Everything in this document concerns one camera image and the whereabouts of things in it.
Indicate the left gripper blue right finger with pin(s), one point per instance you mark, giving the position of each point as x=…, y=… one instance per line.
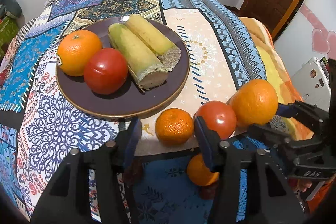
x=208, y=141

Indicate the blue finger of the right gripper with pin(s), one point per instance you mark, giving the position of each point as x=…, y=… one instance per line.
x=279, y=142
x=310, y=116

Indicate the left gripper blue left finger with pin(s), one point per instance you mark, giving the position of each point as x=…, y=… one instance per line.
x=127, y=142

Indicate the small mandarin back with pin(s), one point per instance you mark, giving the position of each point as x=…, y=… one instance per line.
x=198, y=172

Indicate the small mandarin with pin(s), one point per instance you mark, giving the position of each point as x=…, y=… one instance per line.
x=198, y=172
x=174, y=127

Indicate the small red tomato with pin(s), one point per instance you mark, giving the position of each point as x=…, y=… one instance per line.
x=219, y=117

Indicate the small mandarin front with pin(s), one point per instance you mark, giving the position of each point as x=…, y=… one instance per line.
x=174, y=127

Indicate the large red tomato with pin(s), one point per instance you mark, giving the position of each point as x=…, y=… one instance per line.
x=106, y=71

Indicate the large orange with sticker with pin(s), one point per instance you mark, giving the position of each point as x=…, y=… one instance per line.
x=75, y=50

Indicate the right human hand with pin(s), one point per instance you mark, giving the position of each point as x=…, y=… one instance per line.
x=299, y=184

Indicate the white device with stickers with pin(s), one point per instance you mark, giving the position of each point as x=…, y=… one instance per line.
x=312, y=83

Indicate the dark purple ceramic plate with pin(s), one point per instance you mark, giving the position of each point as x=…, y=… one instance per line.
x=128, y=100

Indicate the orange yellow fleece blanket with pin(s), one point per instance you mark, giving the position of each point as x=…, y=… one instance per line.
x=278, y=77

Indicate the patchwork patterned bedspread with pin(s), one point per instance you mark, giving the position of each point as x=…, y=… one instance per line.
x=58, y=163

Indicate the green cardboard box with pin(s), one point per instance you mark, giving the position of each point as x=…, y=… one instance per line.
x=8, y=30

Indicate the dark green plush cushion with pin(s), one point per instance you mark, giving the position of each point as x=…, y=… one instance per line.
x=10, y=8

